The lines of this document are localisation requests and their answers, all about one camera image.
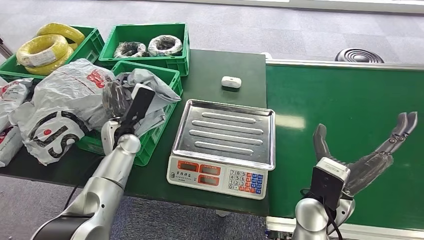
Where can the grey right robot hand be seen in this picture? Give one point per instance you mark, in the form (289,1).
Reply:
(367,169)

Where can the green crate with black coils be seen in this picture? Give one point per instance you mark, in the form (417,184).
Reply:
(149,31)

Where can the grey metal bar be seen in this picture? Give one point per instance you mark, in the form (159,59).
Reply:
(5,49)

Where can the dark green table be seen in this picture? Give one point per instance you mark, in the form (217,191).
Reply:
(212,66)

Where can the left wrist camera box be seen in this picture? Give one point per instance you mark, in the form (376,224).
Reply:
(139,106)

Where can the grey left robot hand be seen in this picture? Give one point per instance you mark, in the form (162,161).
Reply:
(116,99)

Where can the black round ribbed disc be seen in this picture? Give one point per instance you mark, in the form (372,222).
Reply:
(359,56)

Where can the small white plastic case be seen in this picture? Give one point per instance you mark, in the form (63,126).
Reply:
(231,82)

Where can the green crate with yellow coils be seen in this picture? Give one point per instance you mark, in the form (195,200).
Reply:
(87,49)

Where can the electronic weighing scale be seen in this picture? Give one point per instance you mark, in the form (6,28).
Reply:
(225,132)

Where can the green plastic delivery crate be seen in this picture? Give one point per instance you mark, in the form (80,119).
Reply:
(155,142)

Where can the white table foot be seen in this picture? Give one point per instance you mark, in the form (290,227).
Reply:
(222,213)

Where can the pale grey mailer bag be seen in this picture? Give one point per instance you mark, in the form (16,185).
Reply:
(162,92)

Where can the grey mailer bag red print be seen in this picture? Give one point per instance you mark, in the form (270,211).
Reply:
(66,96)

